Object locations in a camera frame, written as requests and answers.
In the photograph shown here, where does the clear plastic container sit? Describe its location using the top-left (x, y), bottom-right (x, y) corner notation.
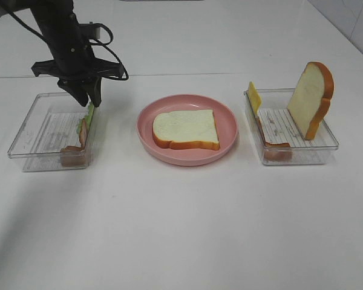
top-left (7, 92), bottom-right (97, 172)
top-left (244, 88), bottom-right (339, 166)

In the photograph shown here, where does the bacon strip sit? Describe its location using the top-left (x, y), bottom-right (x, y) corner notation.
top-left (256, 117), bottom-right (292, 161)
top-left (60, 118), bottom-right (88, 167)

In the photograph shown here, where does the bread slice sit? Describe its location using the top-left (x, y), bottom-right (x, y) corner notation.
top-left (287, 62), bottom-right (335, 140)
top-left (152, 109), bottom-right (220, 150)

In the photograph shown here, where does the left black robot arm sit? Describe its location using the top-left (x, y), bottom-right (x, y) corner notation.
top-left (0, 1), bottom-right (129, 107)

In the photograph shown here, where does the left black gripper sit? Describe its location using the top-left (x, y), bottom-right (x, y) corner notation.
top-left (31, 27), bottom-right (123, 108)

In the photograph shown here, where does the green lettuce leaf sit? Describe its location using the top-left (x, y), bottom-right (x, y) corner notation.
top-left (76, 102), bottom-right (95, 134)

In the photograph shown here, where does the right clear plastic container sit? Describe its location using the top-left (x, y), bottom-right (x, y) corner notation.
top-left (244, 88), bottom-right (339, 166)

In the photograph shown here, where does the yellow cheese slice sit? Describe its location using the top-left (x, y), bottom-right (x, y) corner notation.
top-left (247, 82), bottom-right (262, 117)

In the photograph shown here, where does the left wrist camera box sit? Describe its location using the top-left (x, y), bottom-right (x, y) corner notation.
top-left (79, 22), bottom-right (101, 40)

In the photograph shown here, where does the pink round plate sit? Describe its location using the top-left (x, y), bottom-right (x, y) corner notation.
top-left (136, 94), bottom-right (238, 166)

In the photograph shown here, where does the left black cable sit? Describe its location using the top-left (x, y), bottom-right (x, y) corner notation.
top-left (5, 8), bottom-right (130, 82)

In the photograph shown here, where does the left clear plastic container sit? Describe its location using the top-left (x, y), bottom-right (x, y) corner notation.
top-left (7, 92), bottom-right (97, 172)

